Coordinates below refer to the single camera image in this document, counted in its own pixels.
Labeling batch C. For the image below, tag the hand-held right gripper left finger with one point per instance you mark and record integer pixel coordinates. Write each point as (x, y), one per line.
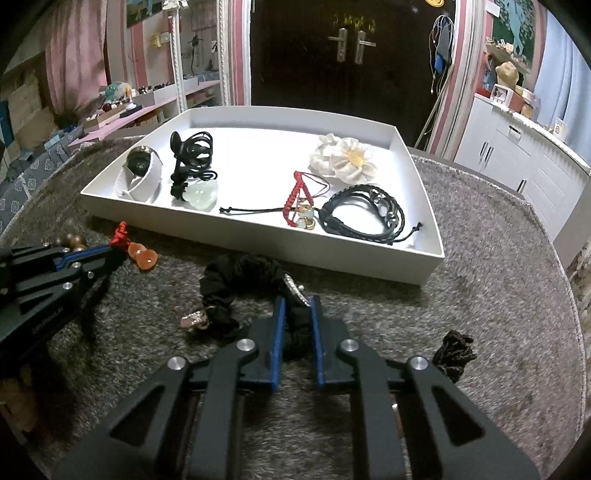
(278, 341)

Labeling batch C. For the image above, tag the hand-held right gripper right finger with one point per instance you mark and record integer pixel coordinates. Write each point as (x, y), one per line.
(316, 341)

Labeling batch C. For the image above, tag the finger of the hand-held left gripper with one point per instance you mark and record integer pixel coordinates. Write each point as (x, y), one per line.
(87, 256)
(78, 277)

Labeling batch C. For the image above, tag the orange gourd pendant red knot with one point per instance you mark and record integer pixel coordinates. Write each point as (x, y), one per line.
(143, 258)

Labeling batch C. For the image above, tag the black scrunchie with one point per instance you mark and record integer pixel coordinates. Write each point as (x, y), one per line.
(240, 277)

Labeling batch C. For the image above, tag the watch with white band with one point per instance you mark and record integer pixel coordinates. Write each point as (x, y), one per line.
(138, 161)

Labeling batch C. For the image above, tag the white flower hair clip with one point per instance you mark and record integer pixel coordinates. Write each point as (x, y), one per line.
(346, 161)

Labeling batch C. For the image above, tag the white shallow tray box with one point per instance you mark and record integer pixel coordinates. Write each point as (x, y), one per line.
(258, 152)

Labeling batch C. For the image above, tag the silver rhinestone hair clip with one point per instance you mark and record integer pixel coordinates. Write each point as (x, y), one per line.
(295, 288)

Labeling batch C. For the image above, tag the pink rhinestone charm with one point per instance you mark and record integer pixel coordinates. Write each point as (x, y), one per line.
(194, 319)

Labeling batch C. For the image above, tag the blue patterned cloth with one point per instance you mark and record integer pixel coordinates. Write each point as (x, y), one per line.
(32, 180)

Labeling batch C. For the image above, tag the stacked cardboard boxes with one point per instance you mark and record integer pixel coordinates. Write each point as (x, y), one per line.
(27, 110)

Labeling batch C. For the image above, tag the pink low shelf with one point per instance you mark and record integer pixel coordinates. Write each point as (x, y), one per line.
(152, 110)

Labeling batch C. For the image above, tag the stuffed toy on shelf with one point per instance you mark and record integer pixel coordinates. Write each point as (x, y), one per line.
(117, 92)

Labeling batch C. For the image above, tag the grey shaggy rug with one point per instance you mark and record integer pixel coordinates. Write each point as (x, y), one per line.
(485, 300)

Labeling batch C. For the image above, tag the white storage box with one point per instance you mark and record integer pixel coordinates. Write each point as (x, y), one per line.
(157, 94)

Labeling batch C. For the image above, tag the pink curtain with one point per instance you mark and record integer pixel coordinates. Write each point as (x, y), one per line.
(74, 55)

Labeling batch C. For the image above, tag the white framed standing mirror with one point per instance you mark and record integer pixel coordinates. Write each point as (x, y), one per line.
(198, 55)

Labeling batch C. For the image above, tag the white cabinet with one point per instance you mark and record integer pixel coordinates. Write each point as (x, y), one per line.
(517, 152)

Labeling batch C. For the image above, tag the dark double door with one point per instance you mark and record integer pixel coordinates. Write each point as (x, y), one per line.
(295, 55)

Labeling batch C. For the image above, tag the small white photo box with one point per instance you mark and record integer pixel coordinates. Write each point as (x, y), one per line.
(502, 93)

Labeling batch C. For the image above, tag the beige plush toy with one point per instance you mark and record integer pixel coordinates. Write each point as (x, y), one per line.
(505, 74)

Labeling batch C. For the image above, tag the blue curtain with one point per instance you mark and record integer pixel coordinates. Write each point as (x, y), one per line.
(568, 92)

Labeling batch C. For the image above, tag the yellow round door sticker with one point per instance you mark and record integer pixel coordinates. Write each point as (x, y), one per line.
(435, 2)

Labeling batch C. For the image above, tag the blue figure wall poster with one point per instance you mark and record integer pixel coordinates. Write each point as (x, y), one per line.
(143, 9)

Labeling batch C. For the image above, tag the green blue wall picture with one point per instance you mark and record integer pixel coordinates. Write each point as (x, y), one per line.
(512, 27)

